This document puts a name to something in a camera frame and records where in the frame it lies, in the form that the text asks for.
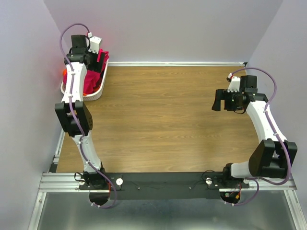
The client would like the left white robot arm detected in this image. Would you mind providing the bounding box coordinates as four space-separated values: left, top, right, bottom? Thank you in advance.
55 34 109 189

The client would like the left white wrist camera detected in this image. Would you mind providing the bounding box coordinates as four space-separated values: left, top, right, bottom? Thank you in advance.
87 32 102 54

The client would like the back aluminium rail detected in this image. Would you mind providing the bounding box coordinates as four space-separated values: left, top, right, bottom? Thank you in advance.
108 61 244 67

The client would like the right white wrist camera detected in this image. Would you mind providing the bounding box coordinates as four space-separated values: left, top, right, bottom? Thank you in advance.
227 73 241 92

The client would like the pink t shirt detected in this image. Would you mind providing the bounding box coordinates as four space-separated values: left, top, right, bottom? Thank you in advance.
83 49 108 96

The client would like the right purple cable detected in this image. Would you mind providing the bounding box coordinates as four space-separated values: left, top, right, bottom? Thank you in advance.
224 67 292 207

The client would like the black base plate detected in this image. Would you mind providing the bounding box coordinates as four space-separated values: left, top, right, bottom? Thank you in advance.
74 170 249 205

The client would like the left aluminium rail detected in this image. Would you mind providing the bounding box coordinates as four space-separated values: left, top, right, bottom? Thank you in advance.
48 130 65 173

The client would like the front aluminium rail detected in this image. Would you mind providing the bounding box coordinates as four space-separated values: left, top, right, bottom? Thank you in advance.
38 173 297 193

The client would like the white laundry basket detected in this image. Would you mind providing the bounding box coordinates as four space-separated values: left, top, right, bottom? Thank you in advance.
59 58 110 101

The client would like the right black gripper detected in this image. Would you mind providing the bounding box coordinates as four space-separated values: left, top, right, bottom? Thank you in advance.
211 89 242 111

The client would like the aluminium rail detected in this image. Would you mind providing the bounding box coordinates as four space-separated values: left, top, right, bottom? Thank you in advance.
48 130 65 173
38 173 297 193
108 61 244 67

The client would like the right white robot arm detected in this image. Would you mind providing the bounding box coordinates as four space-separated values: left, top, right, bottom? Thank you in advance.
212 73 297 188

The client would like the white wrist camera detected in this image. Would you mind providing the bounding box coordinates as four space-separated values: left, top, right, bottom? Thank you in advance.
87 32 102 54
227 73 241 92

